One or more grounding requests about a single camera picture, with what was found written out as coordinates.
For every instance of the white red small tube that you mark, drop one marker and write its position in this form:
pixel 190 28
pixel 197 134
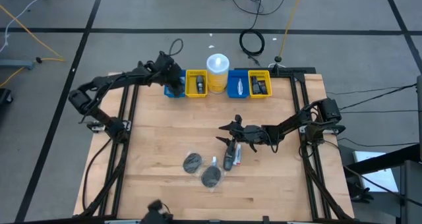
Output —
pixel 237 156

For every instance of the blue plastic basket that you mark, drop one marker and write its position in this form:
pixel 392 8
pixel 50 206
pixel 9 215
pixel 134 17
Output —
pixel 167 93
pixel 232 84

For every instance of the grey black toiletry bottle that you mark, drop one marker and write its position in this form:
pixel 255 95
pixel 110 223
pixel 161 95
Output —
pixel 200 84

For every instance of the bagged black round sponge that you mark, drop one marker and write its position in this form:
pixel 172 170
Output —
pixel 211 176
pixel 192 162

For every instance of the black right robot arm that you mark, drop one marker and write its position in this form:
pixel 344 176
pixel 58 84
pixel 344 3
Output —
pixel 290 123

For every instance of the white yellow wipes canister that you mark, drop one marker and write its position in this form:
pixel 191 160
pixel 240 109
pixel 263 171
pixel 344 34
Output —
pixel 217 74

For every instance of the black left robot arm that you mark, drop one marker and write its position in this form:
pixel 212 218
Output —
pixel 112 80

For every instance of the yellow plastic basket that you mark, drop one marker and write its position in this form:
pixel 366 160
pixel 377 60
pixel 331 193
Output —
pixel 268 84
pixel 191 85

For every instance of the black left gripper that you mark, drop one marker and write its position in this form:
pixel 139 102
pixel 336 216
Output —
pixel 168 69

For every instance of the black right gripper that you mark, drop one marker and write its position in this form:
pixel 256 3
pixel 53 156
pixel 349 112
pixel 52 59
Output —
pixel 252 134

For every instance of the grey stand foot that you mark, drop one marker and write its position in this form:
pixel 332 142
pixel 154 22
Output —
pixel 16 64

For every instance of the small black stand base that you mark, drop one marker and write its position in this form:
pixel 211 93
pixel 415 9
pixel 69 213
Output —
pixel 278 58

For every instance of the black camera device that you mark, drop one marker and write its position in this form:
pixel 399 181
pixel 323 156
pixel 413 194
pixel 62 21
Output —
pixel 156 215

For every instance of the dark blue toiletry tube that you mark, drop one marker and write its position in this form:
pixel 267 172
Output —
pixel 262 87

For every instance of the white paper sheet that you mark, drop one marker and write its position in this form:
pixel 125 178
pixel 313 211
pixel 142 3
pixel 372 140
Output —
pixel 376 178

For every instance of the black aluminium table frame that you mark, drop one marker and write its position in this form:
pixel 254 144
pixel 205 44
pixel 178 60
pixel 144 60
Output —
pixel 296 71

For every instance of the black diagonal beam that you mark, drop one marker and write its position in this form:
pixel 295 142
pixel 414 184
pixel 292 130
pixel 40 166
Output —
pixel 382 159

